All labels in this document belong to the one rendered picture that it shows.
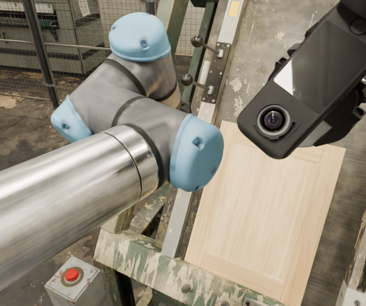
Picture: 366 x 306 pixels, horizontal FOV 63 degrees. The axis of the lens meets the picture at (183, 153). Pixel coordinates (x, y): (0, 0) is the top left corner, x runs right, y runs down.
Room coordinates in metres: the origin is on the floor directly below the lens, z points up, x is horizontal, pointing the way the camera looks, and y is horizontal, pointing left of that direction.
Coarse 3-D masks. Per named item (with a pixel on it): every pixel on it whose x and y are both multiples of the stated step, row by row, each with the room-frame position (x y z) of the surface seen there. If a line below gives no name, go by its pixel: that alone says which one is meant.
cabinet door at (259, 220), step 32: (224, 128) 0.84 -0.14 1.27; (224, 160) 0.78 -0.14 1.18; (256, 160) 0.75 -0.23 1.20; (288, 160) 0.72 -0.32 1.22; (320, 160) 0.69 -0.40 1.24; (224, 192) 0.71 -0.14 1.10; (256, 192) 0.69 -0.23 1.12; (288, 192) 0.66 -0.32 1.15; (320, 192) 0.64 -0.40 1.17; (224, 224) 0.65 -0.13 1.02; (256, 224) 0.63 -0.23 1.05; (288, 224) 0.60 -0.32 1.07; (320, 224) 0.58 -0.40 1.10; (192, 256) 0.61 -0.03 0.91; (224, 256) 0.59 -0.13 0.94; (256, 256) 0.56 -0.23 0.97; (288, 256) 0.54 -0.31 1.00; (256, 288) 0.50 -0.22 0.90; (288, 288) 0.48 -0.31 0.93
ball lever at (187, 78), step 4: (184, 76) 0.85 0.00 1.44; (188, 76) 0.85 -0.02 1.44; (192, 76) 0.86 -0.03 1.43; (184, 80) 0.85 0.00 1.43; (188, 80) 0.85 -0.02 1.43; (192, 80) 0.85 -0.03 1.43; (184, 84) 0.85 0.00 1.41; (188, 84) 0.85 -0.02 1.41; (196, 84) 0.87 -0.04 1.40; (200, 84) 0.88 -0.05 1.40; (204, 88) 0.89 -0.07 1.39; (208, 88) 0.90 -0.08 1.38; (212, 88) 0.90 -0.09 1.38; (208, 92) 0.89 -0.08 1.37; (212, 92) 0.89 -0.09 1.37
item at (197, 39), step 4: (192, 36) 0.93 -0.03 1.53; (196, 36) 0.92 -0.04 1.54; (200, 36) 0.92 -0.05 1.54; (192, 40) 0.92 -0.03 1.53; (196, 40) 0.91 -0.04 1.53; (200, 40) 0.91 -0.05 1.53; (192, 44) 0.92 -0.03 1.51; (196, 44) 0.91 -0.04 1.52; (200, 44) 0.91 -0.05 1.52; (204, 44) 0.93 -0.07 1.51; (208, 48) 0.94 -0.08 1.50; (212, 48) 0.95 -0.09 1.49; (216, 52) 0.96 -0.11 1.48; (220, 52) 0.96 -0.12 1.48; (216, 56) 0.96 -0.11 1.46; (220, 56) 0.95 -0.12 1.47
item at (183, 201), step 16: (240, 0) 1.07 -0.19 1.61; (224, 16) 1.05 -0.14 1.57; (240, 16) 1.05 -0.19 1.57; (224, 32) 1.02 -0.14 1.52; (224, 80) 0.95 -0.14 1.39; (208, 112) 0.87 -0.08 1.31; (192, 192) 0.73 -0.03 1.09; (176, 208) 0.71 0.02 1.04; (176, 224) 0.67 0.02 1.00; (176, 240) 0.64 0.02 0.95; (176, 256) 0.62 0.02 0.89
